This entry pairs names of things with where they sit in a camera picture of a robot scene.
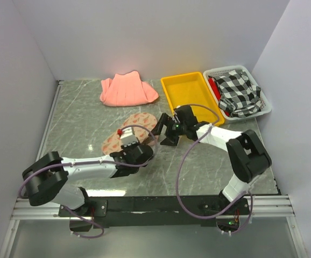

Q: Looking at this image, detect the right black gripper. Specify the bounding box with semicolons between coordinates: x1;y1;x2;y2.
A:
149;113;187;147

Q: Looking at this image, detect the pink mesh laundry bag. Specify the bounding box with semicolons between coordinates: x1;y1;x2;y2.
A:
101;112;158;156

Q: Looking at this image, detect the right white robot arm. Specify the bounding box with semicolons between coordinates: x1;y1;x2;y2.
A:
152;105;272;214

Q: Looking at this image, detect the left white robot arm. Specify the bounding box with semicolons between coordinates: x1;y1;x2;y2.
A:
19;143;154;216

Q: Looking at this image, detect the yellow plastic tray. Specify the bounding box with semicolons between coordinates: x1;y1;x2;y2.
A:
161;72;225;126

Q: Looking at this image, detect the black base beam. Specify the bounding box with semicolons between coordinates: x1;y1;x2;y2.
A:
58;195;250;233

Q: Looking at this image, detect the pink pleated skirt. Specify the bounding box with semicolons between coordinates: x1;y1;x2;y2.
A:
100;71;159;107

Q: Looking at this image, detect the red cloth in basket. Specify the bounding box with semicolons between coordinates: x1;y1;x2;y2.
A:
208;77;221;101

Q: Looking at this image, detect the white plastic basket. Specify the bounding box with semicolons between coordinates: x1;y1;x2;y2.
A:
203;65;272;124

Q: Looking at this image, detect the black white checkered cloth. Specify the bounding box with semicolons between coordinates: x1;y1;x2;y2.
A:
214;70;261;118

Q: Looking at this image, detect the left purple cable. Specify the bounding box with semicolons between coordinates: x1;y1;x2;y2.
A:
18;125;158;239

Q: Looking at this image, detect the purple cable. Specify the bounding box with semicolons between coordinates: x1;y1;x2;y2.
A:
175;104;253;236
18;125;158;239

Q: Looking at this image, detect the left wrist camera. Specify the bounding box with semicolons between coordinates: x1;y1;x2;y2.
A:
117;127;139;146

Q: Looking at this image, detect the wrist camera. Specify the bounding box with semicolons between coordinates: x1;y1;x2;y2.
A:
117;127;139;146
172;108;181;124

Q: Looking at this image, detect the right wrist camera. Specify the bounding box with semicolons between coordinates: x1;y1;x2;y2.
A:
172;108;181;124

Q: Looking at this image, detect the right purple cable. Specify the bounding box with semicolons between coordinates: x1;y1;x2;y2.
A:
175;104;253;236

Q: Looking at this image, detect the aluminium rail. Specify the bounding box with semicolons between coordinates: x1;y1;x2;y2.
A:
11;195;295;220

